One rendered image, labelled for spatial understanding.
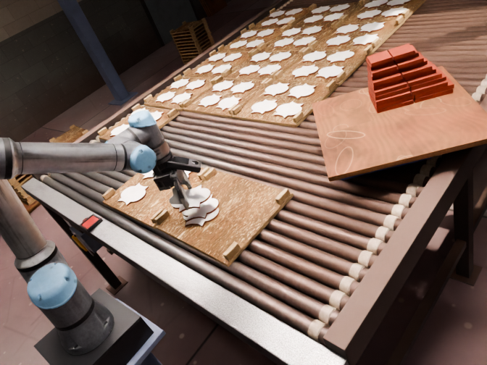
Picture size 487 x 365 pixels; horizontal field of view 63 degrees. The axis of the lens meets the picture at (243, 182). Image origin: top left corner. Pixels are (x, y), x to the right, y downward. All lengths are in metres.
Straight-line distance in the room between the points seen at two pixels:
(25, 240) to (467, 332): 1.77
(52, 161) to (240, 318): 0.63
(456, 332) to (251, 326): 1.19
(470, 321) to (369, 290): 1.12
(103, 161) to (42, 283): 0.36
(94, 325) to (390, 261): 0.82
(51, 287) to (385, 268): 0.85
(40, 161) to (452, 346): 1.76
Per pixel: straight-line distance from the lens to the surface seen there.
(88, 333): 1.24
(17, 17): 6.86
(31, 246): 1.25
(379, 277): 1.08
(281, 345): 1.06
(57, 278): 1.17
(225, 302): 1.19
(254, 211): 1.38
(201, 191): 1.43
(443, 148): 1.29
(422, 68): 1.49
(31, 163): 1.04
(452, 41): 2.21
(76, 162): 1.07
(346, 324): 1.01
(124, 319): 1.28
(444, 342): 2.07
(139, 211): 1.68
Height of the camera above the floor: 1.81
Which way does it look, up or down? 35 degrees down
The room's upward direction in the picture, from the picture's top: 24 degrees counter-clockwise
